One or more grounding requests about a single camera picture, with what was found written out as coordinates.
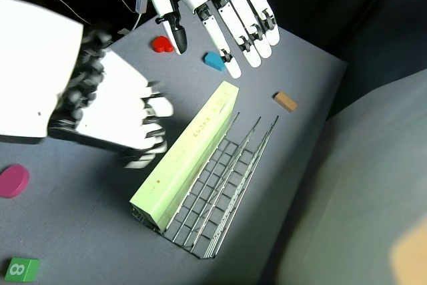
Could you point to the green number eight block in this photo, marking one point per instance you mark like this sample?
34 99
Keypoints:
20 270

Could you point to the pale green book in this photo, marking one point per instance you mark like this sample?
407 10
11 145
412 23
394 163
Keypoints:
187 151

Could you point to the blue teardrop block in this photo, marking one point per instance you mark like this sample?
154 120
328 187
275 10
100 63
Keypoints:
213 60

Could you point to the grey table cloth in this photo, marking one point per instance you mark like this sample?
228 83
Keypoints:
83 231

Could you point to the magenta round disc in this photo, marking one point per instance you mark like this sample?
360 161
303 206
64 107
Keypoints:
11 181

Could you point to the grey blurred foreground panel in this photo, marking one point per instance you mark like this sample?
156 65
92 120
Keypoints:
350 181

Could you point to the brown wooden block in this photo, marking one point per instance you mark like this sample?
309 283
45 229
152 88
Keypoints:
285 101

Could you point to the red heart block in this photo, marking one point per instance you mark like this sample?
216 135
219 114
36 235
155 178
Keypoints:
160 44

